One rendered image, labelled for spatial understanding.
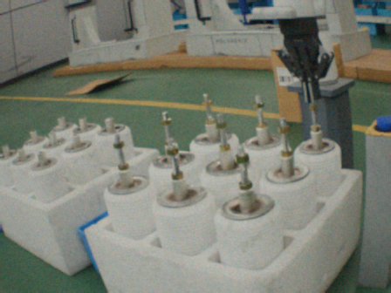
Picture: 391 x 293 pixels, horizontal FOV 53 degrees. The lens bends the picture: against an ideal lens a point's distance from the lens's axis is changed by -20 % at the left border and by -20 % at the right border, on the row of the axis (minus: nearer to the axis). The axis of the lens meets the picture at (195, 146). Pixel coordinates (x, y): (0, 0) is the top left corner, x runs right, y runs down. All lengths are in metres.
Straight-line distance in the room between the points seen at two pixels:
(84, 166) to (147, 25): 3.12
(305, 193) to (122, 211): 0.29
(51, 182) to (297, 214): 0.54
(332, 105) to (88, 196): 0.60
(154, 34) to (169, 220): 3.52
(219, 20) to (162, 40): 0.79
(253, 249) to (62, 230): 0.51
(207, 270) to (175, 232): 0.09
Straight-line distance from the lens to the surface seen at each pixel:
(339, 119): 1.11
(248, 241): 0.62
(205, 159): 0.93
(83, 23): 5.33
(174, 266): 0.69
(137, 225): 0.78
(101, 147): 1.15
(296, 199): 0.71
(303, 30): 0.76
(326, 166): 0.81
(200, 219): 0.69
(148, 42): 4.10
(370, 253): 0.80
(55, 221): 0.99
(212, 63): 3.39
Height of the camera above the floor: 0.54
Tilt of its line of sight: 18 degrees down
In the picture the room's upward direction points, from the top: 10 degrees counter-clockwise
